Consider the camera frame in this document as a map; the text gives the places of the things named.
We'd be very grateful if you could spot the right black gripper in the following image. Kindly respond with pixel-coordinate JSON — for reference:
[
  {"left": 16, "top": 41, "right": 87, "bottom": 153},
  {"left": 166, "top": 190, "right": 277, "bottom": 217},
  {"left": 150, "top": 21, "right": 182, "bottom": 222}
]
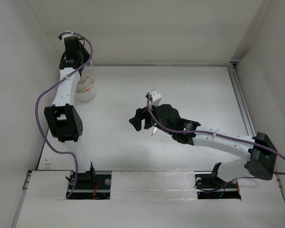
[{"left": 129, "top": 100, "right": 174, "bottom": 135}]

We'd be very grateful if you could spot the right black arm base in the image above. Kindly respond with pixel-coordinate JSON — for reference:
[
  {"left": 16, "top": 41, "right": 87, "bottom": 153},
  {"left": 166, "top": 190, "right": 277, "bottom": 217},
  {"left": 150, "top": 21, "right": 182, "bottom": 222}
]
[{"left": 194, "top": 162, "right": 241, "bottom": 200}]

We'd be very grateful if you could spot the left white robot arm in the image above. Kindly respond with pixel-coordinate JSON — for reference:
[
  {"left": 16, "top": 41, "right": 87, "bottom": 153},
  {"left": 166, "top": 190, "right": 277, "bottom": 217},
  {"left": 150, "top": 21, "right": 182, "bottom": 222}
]
[{"left": 44, "top": 33, "right": 96, "bottom": 189}]

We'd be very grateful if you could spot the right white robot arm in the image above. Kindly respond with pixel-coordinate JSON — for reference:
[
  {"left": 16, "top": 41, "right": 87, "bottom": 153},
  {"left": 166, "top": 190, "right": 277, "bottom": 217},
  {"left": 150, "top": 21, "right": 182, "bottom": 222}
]
[{"left": 129, "top": 104, "right": 277, "bottom": 189}]

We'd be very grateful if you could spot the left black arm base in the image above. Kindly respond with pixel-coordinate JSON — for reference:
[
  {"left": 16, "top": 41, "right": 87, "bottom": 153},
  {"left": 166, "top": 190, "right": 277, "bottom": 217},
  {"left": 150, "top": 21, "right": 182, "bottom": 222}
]
[{"left": 67, "top": 171, "right": 112, "bottom": 200}]

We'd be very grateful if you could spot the white round divided container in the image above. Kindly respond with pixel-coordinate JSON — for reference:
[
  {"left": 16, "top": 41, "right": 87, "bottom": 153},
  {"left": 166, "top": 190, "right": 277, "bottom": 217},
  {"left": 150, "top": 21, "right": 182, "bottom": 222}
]
[{"left": 75, "top": 74, "right": 96, "bottom": 101}]

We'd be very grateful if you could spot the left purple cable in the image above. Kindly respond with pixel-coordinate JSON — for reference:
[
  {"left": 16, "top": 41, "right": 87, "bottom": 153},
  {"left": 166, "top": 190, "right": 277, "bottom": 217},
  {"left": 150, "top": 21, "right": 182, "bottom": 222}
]
[{"left": 35, "top": 32, "right": 95, "bottom": 199}]

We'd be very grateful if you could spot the purple cable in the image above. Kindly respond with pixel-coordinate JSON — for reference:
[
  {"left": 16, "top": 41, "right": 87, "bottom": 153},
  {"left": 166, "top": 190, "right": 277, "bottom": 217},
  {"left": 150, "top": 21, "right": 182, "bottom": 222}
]
[
  {"left": 146, "top": 95, "right": 285, "bottom": 193},
  {"left": 35, "top": 32, "right": 95, "bottom": 199}
]

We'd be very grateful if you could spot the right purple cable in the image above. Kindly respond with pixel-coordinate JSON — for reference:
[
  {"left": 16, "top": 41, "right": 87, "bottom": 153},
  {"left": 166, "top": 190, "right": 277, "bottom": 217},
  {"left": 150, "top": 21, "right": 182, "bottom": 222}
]
[{"left": 146, "top": 95, "right": 285, "bottom": 193}]

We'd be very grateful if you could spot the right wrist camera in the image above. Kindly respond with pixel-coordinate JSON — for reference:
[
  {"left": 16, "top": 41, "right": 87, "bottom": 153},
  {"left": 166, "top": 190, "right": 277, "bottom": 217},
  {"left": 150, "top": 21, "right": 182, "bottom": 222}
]
[{"left": 146, "top": 89, "right": 162, "bottom": 107}]

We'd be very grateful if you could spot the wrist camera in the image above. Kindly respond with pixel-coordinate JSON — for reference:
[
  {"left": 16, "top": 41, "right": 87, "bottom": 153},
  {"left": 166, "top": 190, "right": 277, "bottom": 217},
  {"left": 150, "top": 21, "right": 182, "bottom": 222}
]
[
  {"left": 146, "top": 89, "right": 162, "bottom": 107},
  {"left": 58, "top": 30, "right": 74, "bottom": 42}
]

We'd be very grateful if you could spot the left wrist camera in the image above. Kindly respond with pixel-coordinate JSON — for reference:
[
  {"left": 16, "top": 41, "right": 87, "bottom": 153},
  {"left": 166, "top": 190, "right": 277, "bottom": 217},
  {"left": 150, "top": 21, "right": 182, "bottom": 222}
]
[{"left": 58, "top": 30, "right": 74, "bottom": 42}]

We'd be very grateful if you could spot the aluminium rail right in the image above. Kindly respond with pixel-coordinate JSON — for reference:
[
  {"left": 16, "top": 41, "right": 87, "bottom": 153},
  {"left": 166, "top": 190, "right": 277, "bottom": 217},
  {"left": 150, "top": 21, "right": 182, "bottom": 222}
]
[{"left": 227, "top": 62, "right": 256, "bottom": 136}]

